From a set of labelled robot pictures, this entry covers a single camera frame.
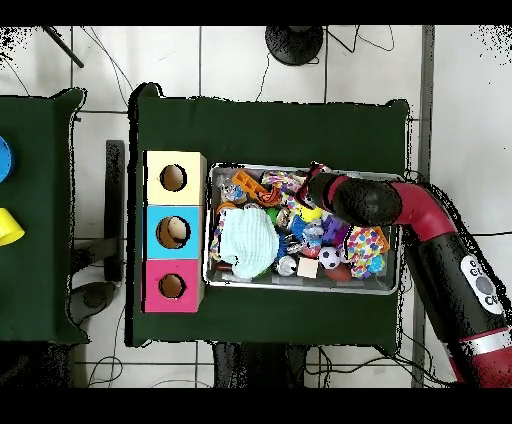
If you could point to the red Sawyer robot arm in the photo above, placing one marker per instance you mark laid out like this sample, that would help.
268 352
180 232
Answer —
368 200

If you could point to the wooden box with three holes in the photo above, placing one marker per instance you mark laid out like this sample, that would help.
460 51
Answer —
188 200

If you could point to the shallow clear mesh bin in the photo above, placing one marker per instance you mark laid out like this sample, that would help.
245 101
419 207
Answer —
390 280

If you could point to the yellow ball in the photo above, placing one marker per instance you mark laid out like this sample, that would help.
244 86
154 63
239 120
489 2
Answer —
308 214

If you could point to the orange tiger plush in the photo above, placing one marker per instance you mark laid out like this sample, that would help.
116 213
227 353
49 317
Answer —
270 196

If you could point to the orange plastic grid tray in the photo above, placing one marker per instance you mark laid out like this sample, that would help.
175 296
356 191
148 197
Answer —
248 182

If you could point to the black and white soccer ball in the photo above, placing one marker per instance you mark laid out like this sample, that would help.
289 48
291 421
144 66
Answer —
330 257

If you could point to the mint green knitted cloth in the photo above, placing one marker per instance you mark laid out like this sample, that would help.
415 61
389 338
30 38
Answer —
248 240

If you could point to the brown football toy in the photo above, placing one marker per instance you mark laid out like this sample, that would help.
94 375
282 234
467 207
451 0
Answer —
339 272

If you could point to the black round stand base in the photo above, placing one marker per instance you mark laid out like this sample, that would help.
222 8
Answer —
295 44

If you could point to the black upright panel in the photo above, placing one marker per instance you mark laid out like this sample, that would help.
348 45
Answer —
114 200

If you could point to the grey rounded stand foot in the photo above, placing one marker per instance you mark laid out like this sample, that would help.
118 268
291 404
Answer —
94 298

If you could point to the dark green side table cloth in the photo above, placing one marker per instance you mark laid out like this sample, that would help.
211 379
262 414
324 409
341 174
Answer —
36 180

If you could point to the black tripod leg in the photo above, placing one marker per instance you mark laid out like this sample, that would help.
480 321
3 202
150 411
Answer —
64 47

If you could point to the yellow cup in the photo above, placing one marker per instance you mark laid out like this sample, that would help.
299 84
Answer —
8 228

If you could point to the blue cup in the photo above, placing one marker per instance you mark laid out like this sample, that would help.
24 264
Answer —
4 160

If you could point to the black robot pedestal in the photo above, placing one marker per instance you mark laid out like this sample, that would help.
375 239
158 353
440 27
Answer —
256 364

